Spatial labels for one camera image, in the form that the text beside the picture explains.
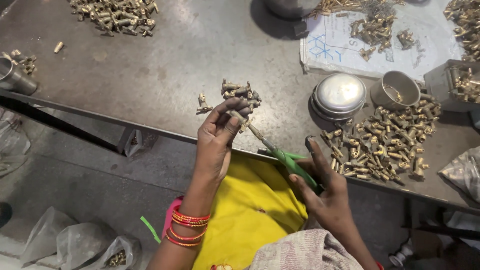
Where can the lone brass valve part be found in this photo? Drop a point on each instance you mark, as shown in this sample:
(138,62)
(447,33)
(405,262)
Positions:
(203,105)

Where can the clear plastic bags with fittings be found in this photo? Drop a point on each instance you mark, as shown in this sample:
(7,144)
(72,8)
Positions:
(82,243)

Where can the large heap of brass fittings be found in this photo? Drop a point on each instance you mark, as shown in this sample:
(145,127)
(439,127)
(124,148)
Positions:
(382,146)

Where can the small brass sleeve piece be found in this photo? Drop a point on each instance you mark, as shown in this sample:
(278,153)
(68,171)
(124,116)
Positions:
(58,47)

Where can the steel tumbler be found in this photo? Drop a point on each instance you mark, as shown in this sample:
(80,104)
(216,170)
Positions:
(15,80)

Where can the pink grey woven shawl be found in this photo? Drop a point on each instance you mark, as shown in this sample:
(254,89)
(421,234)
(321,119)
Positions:
(303,251)

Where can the heap of thin brass pins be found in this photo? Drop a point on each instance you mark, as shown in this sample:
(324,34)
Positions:
(337,5)

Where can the green plastic strip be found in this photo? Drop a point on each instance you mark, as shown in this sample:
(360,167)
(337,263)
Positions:
(150,229)

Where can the single brass valve fitting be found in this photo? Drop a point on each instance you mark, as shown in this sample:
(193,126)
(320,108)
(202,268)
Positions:
(240,119)

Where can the crumpled clear plastic bag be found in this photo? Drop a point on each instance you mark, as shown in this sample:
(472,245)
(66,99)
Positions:
(463,172)

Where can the wide heap of brass fittings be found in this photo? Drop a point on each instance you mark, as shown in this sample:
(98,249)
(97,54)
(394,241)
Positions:
(116,17)

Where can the red wrist bangle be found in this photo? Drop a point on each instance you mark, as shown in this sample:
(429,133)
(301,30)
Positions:
(380,265)

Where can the dusty clear plastic bag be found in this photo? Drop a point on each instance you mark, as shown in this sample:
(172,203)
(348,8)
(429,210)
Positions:
(11,142)

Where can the clear plastic box of fittings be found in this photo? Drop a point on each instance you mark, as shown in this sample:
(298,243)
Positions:
(438,84)

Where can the brass tee fitting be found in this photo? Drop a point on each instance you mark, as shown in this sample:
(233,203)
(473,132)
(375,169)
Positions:
(366,53)

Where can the tiny cluster of brass fittings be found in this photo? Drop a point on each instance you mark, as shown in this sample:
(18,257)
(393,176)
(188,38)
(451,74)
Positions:
(405,39)

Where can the small heap of brass fittings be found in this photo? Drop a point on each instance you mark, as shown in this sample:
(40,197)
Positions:
(240,90)

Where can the person's right hand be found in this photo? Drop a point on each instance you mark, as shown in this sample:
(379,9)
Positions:
(330,198)

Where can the round steel vessel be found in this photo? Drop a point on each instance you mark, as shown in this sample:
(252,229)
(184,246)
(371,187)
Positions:
(288,7)

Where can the corner heap of brass fittings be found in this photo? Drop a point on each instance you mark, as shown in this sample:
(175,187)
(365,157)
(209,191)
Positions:
(467,26)

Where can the person's left hand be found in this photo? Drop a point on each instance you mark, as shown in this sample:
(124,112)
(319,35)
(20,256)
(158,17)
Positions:
(213,146)

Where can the few brass fittings cluster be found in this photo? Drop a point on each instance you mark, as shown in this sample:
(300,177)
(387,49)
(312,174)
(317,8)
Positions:
(24,62)

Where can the white printed sack sheet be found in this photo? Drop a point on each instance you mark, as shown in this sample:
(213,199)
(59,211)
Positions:
(337,48)

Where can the upturned steel bowls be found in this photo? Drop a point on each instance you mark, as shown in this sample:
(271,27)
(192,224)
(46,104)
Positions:
(339,95)

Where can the heap of fittings on sack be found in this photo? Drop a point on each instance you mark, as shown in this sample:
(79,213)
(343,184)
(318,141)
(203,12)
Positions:
(375,30)

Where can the white plastic object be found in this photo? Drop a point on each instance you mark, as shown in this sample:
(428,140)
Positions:
(399,257)

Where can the pink garment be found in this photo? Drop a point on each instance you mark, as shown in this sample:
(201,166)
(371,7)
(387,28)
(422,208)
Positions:
(170,217)

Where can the small plastic pouch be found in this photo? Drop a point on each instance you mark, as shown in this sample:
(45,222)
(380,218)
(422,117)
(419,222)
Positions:
(133,144)

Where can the stack of red bangles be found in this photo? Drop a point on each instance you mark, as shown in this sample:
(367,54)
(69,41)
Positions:
(187,225)

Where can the yellow garment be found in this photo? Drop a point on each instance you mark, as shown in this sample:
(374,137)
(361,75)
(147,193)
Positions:
(247,210)

